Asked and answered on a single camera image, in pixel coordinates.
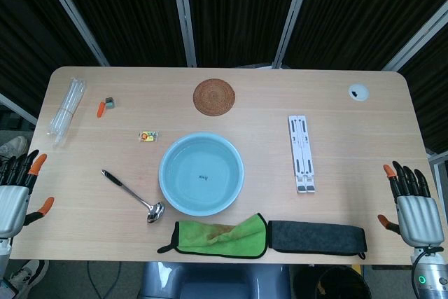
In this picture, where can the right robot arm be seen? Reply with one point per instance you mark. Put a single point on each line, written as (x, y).
(432, 278)

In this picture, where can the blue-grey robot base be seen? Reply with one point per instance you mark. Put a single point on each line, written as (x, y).
(213, 281)

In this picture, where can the small yellow snack packet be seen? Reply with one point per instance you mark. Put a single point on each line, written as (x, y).
(148, 136)

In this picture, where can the dark grey cloth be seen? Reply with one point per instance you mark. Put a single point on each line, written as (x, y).
(315, 237)

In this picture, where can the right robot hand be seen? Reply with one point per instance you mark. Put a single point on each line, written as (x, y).
(420, 218)

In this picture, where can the white folding laptop stand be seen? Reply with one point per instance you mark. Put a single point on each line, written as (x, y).
(303, 155)

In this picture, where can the black trash bin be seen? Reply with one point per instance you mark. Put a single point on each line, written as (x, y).
(336, 283)

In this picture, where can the small grey-green cube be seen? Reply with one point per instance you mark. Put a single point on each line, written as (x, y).
(110, 102)

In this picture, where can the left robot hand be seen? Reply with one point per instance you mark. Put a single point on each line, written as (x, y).
(14, 204)

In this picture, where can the green microfiber cloth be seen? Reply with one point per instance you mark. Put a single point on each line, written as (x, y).
(217, 239)

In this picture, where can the orange rubber finger cap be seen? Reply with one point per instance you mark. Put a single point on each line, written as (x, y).
(101, 110)

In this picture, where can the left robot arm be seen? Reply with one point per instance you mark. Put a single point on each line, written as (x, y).
(4, 253)

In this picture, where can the light blue bowl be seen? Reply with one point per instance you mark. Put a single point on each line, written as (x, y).
(201, 176)

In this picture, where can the round woven rattan coaster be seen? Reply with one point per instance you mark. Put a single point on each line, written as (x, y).
(213, 97)

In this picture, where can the white sneaker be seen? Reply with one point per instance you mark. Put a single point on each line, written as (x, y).
(14, 145)
(29, 272)

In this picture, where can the clear plastic straw bundle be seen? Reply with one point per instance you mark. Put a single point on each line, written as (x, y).
(68, 106)

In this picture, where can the grey partition post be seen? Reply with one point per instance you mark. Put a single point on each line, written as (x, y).
(183, 15)
(73, 15)
(416, 38)
(292, 19)

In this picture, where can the silver metal ladle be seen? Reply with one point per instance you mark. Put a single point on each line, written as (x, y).
(126, 190)

